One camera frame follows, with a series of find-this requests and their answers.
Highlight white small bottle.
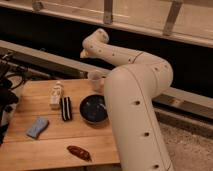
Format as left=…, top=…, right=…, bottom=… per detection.
left=49, top=81, right=64, bottom=110

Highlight black white striped eraser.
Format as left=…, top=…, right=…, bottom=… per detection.
left=60, top=97, right=72, bottom=121

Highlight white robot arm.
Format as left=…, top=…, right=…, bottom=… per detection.
left=81, top=28, right=174, bottom=171

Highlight dark blue bowl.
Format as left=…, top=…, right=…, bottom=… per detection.
left=80, top=94, right=108, bottom=124

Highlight blue sponge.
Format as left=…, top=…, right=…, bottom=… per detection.
left=26, top=117, right=49, bottom=139

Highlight black equipment with cables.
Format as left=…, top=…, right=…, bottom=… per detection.
left=0, top=50, right=28, bottom=146

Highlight metal rail frame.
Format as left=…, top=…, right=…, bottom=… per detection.
left=0, top=0, right=213, bottom=48

